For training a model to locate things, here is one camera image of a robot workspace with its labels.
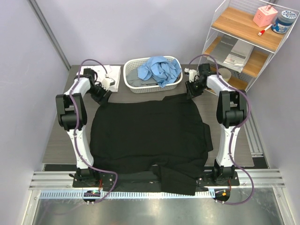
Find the yellow translucent cup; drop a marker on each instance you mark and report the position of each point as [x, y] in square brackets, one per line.
[225, 73]

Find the blue crumpled shirt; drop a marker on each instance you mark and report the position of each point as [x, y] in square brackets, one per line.
[160, 69]

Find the white slotted cable duct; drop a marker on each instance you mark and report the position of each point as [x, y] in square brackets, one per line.
[92, 194]

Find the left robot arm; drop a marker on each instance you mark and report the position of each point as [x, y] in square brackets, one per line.
[72, 116]

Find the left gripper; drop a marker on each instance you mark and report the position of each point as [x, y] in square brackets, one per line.
[101, 100]

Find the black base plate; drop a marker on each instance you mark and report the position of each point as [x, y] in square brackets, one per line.
[156, 179]

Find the black long sleeve shirt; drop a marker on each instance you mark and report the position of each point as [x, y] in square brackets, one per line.
[167, 136]

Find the blue patterned jar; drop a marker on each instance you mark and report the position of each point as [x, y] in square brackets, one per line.
[284, 21]

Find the white plastic laundry basket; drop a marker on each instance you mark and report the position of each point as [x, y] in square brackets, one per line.
[134, 64]

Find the white grey booklet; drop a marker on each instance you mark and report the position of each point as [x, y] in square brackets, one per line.
[239, 56]

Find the grey shirt in basket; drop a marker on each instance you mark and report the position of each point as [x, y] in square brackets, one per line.
[134, 81]

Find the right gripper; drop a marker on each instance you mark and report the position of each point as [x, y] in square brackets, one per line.
[191, 93]

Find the aluminium frame rail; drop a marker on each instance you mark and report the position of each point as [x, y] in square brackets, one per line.
[60, 180]

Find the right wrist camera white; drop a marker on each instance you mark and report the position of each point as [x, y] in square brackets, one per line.
[191, 74]

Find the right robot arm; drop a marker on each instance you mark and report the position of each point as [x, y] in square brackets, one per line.
[231, 112]

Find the folded white shirt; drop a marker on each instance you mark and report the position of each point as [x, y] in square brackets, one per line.
[113, 73]

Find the pink cube power strip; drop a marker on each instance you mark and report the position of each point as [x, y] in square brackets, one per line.
[265, 15]

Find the white wire wooden shelf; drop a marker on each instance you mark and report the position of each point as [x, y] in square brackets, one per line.
[244, 36]

